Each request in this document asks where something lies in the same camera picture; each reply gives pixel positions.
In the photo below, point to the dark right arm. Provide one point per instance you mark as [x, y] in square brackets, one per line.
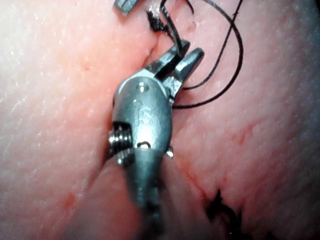
[112, 212]

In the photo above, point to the black thread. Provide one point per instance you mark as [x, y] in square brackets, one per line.
[240, 60]

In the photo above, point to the tissue pad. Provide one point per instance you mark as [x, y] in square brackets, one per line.
[50, 100]

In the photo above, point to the left arm needle driver jaw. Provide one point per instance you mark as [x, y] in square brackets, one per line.
[125, 6]

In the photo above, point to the right arm needle driver jaw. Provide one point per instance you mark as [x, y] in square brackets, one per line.
[190, 62]
[168, 58]

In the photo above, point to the right arm needle driver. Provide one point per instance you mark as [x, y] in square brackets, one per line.
[145, 112]

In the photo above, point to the black stitching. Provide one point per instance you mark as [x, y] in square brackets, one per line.
[220, 207]

